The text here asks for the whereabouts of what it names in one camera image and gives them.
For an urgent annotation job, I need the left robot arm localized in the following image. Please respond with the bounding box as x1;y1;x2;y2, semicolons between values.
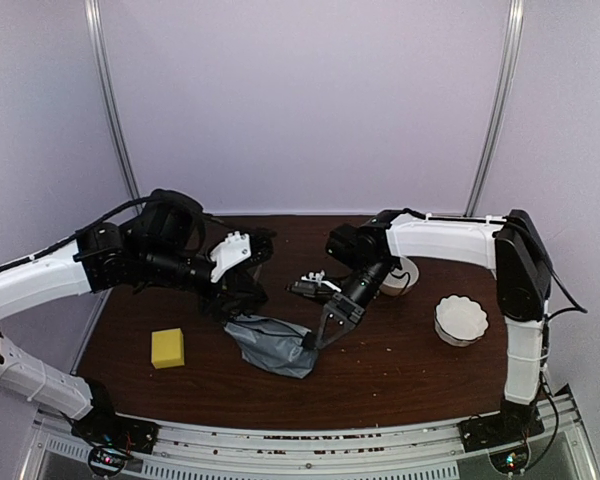
0;189;276;444

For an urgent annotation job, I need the aluminium corner post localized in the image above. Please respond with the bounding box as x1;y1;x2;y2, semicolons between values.
84;0;140;199
464;0;525;216

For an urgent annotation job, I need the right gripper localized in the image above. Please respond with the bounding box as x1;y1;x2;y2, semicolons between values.
316;258;396;348

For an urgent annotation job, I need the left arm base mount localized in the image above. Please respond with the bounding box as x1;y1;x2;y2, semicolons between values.
71;379;159;454

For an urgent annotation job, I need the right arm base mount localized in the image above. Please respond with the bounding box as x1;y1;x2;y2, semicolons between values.
457;398;545;453

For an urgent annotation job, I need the aluminium corner post right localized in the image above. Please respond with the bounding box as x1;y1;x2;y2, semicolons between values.
464;0;525;216

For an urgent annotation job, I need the white scalloped bowl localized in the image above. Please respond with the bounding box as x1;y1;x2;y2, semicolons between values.
434;295;489;347

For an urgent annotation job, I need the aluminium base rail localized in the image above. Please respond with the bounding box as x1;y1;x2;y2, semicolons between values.
22;392;599;480

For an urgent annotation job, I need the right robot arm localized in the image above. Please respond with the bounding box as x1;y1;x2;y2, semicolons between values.
314;208;587;442

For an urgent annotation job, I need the aluminium corner post left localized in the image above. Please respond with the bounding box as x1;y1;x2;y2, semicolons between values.
84;0;140;199

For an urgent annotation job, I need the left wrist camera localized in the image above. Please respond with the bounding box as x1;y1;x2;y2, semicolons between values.
209;231;251;284

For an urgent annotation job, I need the white round bowl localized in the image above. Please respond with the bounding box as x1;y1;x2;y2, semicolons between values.
380;258;420;297

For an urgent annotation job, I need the yellow sponge block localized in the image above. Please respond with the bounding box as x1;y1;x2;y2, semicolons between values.
151;328;185;369

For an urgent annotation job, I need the grey drawstring pouch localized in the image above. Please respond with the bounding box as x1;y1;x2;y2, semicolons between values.
224;315;319;379

